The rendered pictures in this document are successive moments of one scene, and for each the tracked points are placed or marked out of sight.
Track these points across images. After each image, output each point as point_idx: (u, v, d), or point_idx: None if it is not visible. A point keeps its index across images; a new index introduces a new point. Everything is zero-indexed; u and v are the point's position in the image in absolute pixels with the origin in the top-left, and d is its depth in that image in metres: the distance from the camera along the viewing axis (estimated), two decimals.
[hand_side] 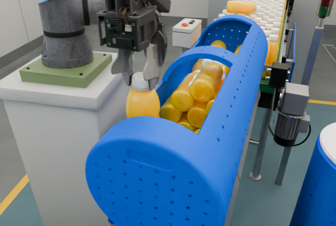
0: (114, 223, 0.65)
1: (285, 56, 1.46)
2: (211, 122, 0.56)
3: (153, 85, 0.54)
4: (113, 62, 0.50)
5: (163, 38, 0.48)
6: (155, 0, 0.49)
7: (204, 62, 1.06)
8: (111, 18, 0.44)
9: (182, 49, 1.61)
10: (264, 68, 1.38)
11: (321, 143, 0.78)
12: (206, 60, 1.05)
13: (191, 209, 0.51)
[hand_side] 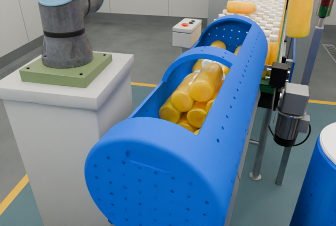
0: (113, 223, 0.65)
1: (285, 56, 1.46)
2: (210, 123, 0.55)
3: None
4: None
5: None
6: None
7: (204, 63, 1.05)
8: None
9: (182, 49, 1.61)
10: (264, 68, 1.38)
11: (321, 143, 0.78)
12: (206, 60, 1.05)
13: (190, 210, 0.51)
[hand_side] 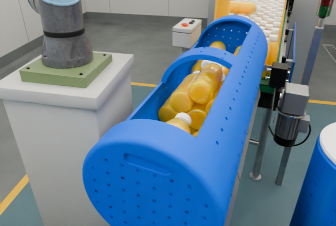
0: None
1: (285, 56, 1.46)
2: (210, 124, 0.55)
3: None
4: None
5: None
6: None
7: (203, 63, 1.05)
8: None
9: (182, 49, 1.61)
10: (264, 68, 1.38)
11: (321, 143, 0.78)
12: (205, 61, 1.04)
13: (189, 213, 0.50)
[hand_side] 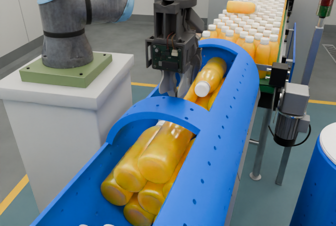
0: None
1: (285, 56, 1.46)
2: None
3: None
4: (160, 82, 0.54)
5: (199, 61, 0.53)
6: (194, 25, 0.53)
7: None
8: (158, 43, 0.48)
9: None
10: (264, 68, 1.38)
11: (321, 143, 0.78)
12: None
13: None
